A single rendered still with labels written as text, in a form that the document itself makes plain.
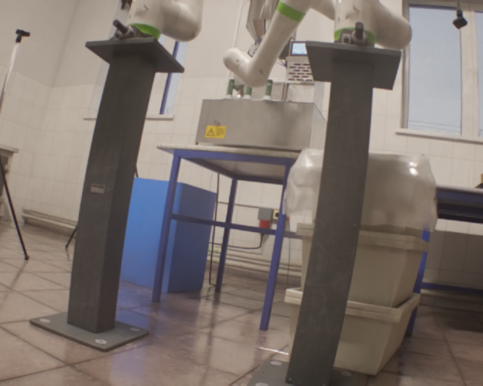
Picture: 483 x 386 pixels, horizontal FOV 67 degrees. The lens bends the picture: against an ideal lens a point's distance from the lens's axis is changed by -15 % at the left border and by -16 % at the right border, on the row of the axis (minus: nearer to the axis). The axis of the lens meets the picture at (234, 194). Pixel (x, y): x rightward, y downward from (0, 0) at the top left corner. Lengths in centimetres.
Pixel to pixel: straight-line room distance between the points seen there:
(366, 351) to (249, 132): 117
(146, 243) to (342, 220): 147
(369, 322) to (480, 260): 228
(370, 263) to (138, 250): 144
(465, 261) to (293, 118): 207
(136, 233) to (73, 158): 277
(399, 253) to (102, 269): 89
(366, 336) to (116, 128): 100
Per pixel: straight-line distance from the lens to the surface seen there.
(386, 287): 132
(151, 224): 234
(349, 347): 137
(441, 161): 354
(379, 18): 130
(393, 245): 128
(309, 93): 223
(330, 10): 168
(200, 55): 440
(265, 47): 170
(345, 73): 116
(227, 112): 209
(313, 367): 112
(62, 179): 512
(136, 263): 239
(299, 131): 194
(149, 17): 142
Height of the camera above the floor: 41
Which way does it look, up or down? 4 degrees up
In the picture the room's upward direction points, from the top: 9 degrees clockwise
